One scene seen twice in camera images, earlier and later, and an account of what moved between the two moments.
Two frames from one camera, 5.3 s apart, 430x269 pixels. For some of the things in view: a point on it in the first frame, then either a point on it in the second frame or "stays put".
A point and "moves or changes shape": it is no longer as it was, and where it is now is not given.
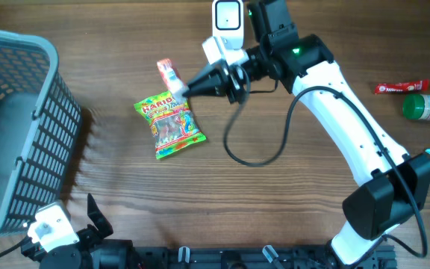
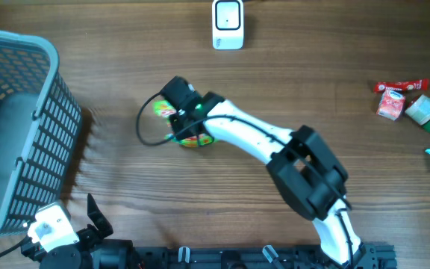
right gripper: x=210 y=84 to x=176 y=129
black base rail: x=253 y=258 stays put
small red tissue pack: x=172 y=78 to x=391 y=105
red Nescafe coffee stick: x=389 y=87 stays put
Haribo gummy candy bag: x=172 y=123 moves or changes shape
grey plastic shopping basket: x=27 y=120 stays put
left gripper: x=89 y=233 stays put
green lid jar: x=424 y=107 moves or changes shape
